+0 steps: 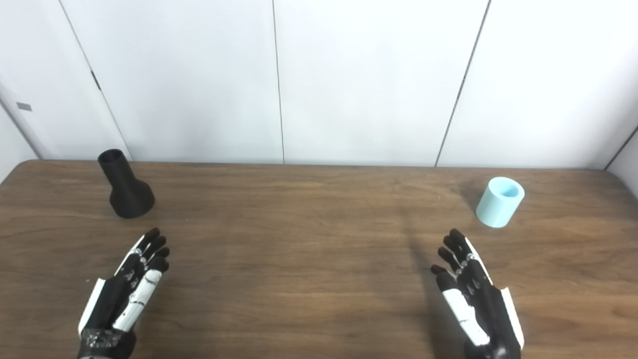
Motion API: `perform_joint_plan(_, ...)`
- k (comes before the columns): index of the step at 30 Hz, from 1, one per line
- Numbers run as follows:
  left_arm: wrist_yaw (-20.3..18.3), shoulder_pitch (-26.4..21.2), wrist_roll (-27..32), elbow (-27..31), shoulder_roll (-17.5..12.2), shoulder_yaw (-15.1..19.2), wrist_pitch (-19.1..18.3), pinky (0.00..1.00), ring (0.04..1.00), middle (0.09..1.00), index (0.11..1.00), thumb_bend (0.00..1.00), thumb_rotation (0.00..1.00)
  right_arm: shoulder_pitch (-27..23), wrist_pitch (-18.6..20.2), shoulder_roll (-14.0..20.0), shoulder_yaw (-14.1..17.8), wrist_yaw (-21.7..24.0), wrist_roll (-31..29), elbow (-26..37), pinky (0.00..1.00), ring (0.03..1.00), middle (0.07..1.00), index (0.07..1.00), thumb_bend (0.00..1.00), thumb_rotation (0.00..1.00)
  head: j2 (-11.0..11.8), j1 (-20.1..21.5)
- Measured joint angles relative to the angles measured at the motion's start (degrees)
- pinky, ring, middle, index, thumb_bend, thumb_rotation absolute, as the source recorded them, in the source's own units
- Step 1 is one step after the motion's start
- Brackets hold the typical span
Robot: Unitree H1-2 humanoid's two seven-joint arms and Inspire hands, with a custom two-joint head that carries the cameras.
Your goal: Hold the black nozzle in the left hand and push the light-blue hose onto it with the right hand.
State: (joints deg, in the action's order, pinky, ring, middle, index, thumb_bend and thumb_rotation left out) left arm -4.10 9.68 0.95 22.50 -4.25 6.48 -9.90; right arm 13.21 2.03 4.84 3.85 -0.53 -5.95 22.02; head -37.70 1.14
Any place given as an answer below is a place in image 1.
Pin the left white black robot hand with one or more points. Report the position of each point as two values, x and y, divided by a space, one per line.
112 299

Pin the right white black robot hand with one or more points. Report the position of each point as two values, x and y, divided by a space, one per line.
491 309

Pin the black funnel-shaped nozzle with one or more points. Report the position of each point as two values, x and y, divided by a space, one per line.
128 194

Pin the small grey wall label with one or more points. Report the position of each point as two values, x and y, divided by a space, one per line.
24 106

